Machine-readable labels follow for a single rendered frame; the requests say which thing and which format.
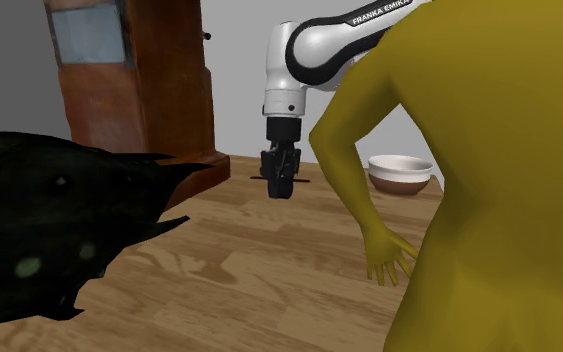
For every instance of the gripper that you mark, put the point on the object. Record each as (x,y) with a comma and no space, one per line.
(284,129)

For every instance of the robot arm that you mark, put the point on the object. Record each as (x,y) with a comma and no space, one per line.
(281,63)

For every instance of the white and brown bowl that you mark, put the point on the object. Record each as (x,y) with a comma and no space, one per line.
(400,173)

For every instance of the brown wooden cabinet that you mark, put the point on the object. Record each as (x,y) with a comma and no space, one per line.
(174,97)

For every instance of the yellow human figure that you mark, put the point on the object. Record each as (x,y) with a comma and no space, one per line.
(495,170)

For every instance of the black spiky creature figure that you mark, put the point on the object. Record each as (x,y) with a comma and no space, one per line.
(42,219)

